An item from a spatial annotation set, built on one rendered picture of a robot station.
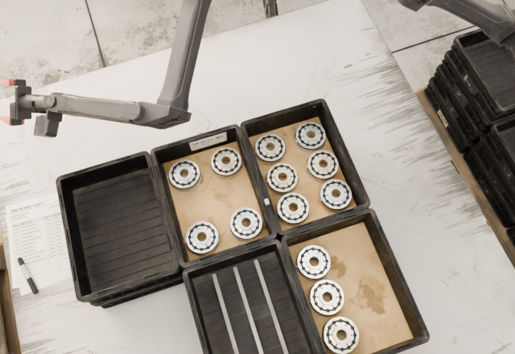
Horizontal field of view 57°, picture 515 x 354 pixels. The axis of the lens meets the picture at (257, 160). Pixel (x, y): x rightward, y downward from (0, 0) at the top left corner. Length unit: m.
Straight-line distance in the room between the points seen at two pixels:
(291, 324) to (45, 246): 0.88
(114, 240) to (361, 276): 0.78
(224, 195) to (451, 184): 0.81
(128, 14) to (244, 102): 1.43
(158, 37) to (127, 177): 1.46
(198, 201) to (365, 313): 0.62
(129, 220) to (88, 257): 0.17
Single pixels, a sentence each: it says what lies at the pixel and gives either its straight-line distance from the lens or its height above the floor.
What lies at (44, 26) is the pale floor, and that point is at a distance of 3.22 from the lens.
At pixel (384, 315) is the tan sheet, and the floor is 0.83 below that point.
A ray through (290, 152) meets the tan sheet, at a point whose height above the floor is 0.83.
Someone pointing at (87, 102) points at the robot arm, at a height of 1.18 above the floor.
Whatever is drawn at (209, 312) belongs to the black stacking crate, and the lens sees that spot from 1.49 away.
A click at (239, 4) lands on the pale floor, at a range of 3.05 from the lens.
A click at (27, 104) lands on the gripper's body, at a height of 1.06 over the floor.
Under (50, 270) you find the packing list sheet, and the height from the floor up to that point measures 0.70.
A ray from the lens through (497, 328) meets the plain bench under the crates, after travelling 1.77.
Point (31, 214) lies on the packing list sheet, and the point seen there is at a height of 0.70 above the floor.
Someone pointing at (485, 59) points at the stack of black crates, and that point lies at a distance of 2.43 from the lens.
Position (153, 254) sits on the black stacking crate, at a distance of 1.54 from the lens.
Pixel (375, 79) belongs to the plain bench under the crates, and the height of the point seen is 0.70.
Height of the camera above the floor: 2.30
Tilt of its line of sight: 67 degrees down
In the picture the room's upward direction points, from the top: 1 degrees counter-clockwise
